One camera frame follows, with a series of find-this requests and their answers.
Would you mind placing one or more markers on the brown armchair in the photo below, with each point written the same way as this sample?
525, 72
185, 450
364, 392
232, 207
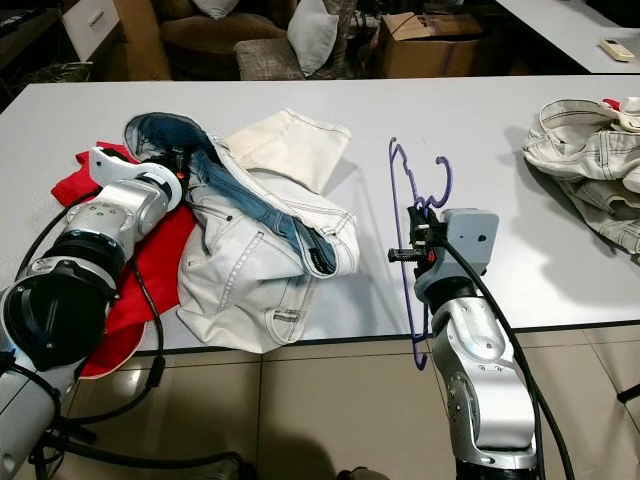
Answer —
200, 45

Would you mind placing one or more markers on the red garment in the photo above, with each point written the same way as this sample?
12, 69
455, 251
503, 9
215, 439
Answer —
170, 260
611, 103

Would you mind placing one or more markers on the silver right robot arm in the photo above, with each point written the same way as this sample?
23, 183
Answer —
485, 370

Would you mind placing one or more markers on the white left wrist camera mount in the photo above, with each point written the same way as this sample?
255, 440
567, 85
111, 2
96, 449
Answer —
115, 163

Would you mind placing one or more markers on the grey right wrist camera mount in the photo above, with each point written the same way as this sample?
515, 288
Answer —
472, 235

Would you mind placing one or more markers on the brown wooden board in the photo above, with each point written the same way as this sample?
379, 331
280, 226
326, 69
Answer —
140, 45

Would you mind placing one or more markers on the white table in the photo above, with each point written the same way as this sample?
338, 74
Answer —
490, 120
570, 25

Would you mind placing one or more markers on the cardboard box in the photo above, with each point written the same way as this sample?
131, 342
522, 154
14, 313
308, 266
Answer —
430, 55

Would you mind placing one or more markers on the patterned grey cushion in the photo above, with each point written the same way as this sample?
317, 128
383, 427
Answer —
265, 62

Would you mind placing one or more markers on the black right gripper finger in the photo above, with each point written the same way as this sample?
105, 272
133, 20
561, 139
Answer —
423, 222
405, 256

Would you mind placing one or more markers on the white remote control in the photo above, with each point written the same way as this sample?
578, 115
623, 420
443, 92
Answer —
620, 50

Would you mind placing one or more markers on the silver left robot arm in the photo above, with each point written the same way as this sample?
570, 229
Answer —
105, 215

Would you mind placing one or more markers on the cream folded garment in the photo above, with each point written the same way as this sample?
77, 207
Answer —
290, 145

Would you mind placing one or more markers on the dark wooden desk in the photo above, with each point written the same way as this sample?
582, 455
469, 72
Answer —
25, 50

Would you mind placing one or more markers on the white pillow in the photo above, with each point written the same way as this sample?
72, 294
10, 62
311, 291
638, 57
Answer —
312, 35
216, 7

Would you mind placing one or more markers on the purple plastic hanger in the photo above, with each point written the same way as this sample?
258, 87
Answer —
450, 182

